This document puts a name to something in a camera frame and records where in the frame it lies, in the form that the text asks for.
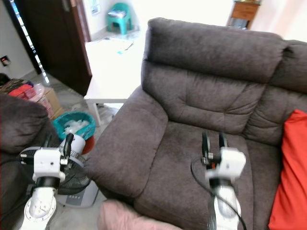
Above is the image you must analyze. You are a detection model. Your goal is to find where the pink pillow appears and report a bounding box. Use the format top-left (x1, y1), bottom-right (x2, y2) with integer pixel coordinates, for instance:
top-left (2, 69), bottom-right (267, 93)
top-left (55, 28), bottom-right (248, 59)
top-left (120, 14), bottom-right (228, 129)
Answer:
top-left (97, 199), bottom-right (178, 230)

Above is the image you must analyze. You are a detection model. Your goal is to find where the black and white floor fan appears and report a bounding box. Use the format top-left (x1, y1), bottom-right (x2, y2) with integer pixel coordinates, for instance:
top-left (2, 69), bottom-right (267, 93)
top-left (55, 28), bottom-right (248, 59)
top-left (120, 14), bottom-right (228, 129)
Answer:
top-left (19, 133), bottom-right (100, 208)

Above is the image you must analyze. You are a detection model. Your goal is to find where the brown sofa with round armrest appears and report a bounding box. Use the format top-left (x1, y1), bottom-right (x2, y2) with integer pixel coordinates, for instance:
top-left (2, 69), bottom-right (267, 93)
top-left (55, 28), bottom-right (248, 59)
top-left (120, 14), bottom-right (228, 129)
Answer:
top-left (0, 93), bottom-right (60, 230)

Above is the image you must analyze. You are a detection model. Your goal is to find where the brown recliner sofa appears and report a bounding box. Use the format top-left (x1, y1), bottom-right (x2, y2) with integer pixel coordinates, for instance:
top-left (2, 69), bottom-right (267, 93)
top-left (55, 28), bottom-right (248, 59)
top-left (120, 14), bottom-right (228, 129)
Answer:
top-left (85, 17), bottom-right (307, 230)

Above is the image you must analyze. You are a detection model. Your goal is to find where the red pillow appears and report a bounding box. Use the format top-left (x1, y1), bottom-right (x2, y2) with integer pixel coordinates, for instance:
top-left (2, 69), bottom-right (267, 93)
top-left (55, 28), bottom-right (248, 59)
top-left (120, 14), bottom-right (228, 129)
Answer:
top-left (268, 109), bottom-right (307, 230)

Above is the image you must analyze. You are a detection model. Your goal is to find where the teal mesh wastebasket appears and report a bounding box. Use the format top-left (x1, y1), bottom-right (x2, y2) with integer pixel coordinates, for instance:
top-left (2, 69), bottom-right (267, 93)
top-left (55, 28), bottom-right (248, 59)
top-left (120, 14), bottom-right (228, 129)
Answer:
top-left (53, 111), bottom-right (96, 141)

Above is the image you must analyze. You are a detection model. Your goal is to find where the cardboard box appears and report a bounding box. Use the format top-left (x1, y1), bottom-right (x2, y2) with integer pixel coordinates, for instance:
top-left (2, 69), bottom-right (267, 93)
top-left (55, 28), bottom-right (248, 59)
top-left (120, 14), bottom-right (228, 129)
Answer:
top-left (7, 82), bottom-right (64, 120)

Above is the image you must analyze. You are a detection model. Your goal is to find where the red package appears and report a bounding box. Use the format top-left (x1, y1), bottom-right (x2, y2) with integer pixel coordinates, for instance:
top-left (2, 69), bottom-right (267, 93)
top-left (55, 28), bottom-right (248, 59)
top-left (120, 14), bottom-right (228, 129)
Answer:
top-left (9, 84), bottom-right (35, 98)

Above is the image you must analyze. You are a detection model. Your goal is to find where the black bag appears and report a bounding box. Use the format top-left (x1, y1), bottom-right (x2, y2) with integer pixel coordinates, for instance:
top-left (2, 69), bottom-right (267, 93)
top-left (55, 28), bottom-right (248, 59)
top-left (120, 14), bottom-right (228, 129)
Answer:
top-left (0, 73), bottom-right (11, 88)

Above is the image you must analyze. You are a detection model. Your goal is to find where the white table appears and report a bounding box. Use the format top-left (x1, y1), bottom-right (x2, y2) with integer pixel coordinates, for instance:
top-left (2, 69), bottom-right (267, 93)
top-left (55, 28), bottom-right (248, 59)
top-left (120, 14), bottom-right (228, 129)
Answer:
top-left (84, 37), bottom-right (149, 126)

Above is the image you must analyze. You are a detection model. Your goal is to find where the dark brown door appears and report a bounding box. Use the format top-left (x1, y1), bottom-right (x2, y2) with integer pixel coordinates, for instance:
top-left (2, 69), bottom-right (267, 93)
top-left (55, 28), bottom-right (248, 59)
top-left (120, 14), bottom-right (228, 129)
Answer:
top-left (13, 0), bottom-right (93, 96)

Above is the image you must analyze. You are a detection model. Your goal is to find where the wooden cabinet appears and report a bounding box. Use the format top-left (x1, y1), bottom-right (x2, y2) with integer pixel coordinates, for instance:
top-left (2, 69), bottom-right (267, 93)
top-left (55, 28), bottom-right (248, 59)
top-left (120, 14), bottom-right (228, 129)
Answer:
top-left (226, 0), bottom-right (262, 29)

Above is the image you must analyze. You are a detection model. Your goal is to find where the teal plastic stool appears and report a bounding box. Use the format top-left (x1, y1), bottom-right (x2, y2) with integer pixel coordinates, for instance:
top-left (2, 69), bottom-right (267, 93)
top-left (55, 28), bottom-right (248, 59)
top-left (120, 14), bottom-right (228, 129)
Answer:
top-left (106, 2), bottom-right (134, 36)

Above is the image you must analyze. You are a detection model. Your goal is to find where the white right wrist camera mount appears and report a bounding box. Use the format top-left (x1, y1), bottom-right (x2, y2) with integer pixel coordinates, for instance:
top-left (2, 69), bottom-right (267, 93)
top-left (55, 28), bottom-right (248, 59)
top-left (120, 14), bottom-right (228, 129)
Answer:
top-left (205, 147), bottom-right (247, 183)

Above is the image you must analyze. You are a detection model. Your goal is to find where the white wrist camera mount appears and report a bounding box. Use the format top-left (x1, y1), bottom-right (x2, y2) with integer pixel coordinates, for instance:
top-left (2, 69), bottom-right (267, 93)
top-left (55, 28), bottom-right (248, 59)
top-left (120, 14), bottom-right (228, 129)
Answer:
top-left (32, 147), bottom-right (66, 178)
top-left (205, 147), bottom-right (247, 183)

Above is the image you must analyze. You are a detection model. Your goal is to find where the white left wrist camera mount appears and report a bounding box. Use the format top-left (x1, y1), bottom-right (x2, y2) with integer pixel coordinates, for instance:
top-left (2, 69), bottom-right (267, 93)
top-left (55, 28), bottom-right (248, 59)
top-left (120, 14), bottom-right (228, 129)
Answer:
top-left (32, 147), bottom-right (66, 178)

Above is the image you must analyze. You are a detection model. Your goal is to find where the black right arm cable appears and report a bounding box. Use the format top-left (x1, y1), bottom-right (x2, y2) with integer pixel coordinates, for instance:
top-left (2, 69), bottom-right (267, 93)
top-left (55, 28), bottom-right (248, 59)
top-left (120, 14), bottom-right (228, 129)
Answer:
top-left (190, 159), bottom-right (248, 230)

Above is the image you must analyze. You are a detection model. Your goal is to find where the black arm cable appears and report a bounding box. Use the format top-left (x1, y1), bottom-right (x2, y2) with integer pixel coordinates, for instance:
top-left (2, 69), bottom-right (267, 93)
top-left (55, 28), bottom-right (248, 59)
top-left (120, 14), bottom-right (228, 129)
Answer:
top-left (190, 159), bottom-right (248, 230)
top-left (0, 158), bottom-right (39, 226)

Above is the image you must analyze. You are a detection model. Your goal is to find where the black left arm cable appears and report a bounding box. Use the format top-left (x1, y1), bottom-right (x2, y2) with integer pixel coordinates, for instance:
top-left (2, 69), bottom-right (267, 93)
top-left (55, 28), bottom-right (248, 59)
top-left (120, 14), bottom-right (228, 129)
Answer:
top-left (0, 158), bottom-right (39, 226)

